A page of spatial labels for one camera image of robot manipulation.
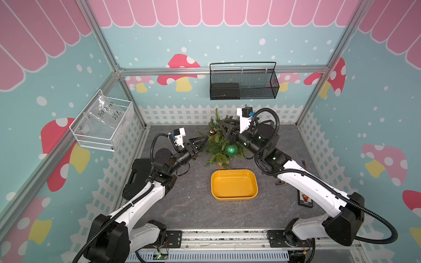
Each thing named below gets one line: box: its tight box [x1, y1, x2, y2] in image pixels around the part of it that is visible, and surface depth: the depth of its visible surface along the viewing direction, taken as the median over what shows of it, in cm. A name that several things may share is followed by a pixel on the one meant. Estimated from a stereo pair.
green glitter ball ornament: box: [224, 144, 239, 157], surface depth 71 cm
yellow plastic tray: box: [210, 169, 259, 202], surface depth 94 cm
